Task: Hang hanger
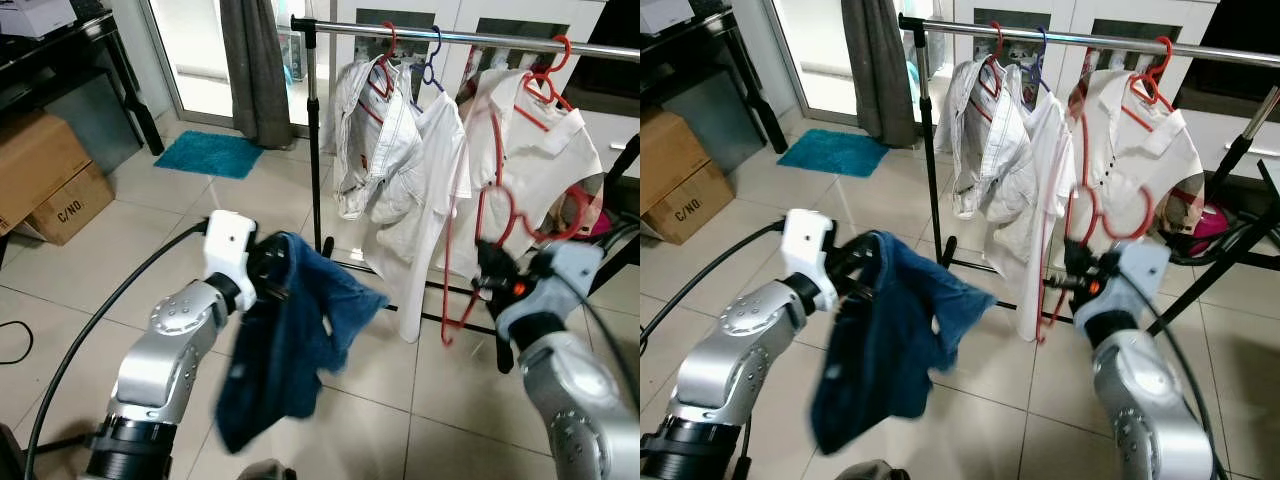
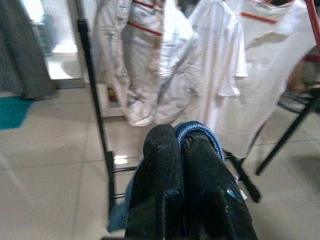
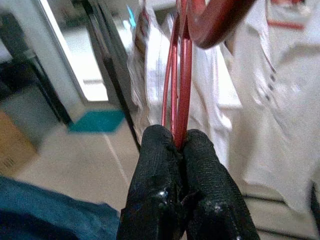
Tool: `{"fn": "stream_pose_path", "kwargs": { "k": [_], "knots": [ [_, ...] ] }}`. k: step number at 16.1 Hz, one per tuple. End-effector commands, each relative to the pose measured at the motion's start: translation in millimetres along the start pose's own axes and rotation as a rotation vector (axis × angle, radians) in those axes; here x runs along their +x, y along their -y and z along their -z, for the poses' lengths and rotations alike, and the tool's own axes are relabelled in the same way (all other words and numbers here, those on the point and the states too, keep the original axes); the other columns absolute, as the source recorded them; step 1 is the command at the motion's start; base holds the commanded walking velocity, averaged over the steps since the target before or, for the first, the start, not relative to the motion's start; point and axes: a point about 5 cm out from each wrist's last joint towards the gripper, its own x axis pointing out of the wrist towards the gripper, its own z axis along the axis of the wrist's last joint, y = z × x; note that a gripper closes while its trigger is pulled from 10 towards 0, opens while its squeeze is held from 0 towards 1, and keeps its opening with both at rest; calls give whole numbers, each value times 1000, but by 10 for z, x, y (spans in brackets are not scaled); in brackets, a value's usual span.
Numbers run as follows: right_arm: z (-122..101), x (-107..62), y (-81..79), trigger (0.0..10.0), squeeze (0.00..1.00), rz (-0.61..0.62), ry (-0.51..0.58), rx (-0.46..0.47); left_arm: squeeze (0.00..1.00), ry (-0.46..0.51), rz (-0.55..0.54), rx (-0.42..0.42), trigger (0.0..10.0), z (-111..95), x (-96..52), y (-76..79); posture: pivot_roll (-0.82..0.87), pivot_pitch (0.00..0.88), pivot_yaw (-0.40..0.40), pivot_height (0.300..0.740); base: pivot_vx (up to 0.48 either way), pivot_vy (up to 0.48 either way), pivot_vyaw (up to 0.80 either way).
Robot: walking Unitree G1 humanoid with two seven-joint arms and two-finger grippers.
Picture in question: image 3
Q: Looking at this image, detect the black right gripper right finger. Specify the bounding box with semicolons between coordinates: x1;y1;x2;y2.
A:
183;128;261;240

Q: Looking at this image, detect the teal floor mat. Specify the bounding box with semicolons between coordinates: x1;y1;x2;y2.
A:
67;109;126;134

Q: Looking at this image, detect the brown cardboard box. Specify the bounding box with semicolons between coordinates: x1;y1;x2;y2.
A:
0;109;38;176

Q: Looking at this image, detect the white hanging garment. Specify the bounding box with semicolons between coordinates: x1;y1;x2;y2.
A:
194;0;320;213
126;0;181;126

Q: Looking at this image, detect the red plastic clothes hanger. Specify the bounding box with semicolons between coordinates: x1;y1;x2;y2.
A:
161;0;256;151

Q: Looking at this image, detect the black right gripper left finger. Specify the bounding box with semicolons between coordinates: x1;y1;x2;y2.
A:
116;124;188;240

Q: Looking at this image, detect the glass door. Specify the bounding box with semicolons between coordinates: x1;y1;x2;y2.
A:
37;0;111;103

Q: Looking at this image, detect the blue cloth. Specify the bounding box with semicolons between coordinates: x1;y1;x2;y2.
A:
0;174;121;240

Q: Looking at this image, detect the black clothes rack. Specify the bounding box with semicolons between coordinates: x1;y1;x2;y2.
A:
82;0;142;152

